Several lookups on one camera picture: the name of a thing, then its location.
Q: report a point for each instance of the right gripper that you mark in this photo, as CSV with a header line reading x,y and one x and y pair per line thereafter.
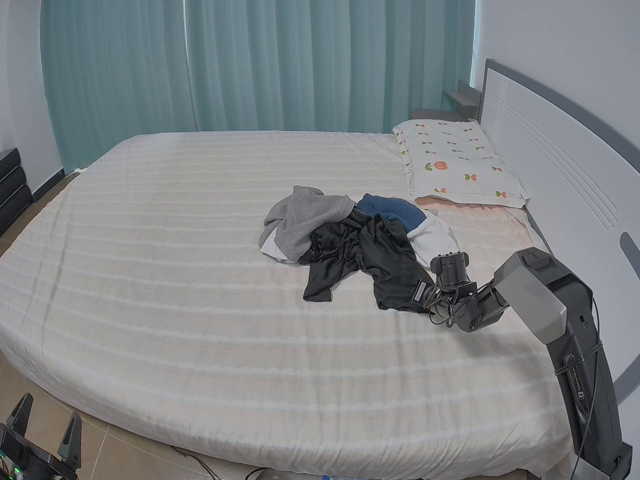
x,y
424,295

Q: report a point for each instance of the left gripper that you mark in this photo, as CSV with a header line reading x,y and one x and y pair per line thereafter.
x,y
40,470

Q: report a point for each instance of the black T-shirt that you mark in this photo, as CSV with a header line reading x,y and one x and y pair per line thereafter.
x,y
390,268

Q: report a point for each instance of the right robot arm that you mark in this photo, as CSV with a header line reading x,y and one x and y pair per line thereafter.
x,y
540,293

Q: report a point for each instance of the pile of clothes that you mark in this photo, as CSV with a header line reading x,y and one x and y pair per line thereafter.
x,y
300,218

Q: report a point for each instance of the bed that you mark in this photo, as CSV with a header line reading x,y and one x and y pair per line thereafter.
x,y
175,268

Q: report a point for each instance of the white printed pillow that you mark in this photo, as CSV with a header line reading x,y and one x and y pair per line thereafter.
x,y
460,163

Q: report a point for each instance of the grey bedside table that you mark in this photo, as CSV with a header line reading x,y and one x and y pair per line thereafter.
x,y
460,100

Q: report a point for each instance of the black chest of drawers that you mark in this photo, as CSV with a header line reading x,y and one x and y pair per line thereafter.
x,y
12,188

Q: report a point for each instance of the blue-green curtain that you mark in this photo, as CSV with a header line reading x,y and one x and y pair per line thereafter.
x,y
115,58
325,48

